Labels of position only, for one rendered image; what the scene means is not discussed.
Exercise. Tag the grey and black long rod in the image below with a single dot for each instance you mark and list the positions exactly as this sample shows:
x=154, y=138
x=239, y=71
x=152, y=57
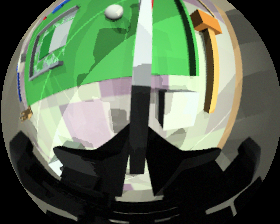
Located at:
x=140, y=89

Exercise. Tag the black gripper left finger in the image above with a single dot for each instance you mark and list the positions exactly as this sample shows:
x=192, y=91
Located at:
x=109, y=161

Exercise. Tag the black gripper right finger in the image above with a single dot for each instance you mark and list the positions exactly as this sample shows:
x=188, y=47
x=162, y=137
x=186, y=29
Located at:
x=165, y=161

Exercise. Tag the white golf ball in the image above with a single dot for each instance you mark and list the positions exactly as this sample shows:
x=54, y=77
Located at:
x=114, y=11

